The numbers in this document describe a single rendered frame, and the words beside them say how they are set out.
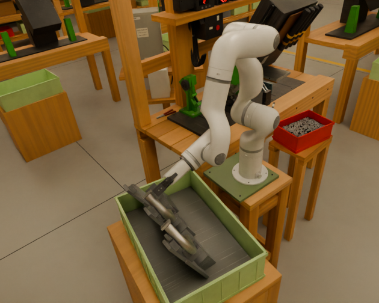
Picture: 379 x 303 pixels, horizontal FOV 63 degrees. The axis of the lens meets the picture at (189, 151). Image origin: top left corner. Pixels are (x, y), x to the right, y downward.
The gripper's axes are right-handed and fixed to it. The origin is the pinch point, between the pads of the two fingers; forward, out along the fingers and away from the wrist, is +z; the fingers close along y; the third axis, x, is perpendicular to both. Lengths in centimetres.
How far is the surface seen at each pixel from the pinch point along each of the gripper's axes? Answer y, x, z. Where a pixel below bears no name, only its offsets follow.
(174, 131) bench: -86, -19, -32
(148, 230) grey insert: -29.1, 11.3, 16.4
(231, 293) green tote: -3.1, 48.4, 5.6
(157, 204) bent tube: 1.1, 3.6, 3.3
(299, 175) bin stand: -70, 56, -69
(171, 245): 13.6, 15.8, 8.2
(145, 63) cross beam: -83, -65, -48
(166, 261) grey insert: -14.9, 24.7, 17.4
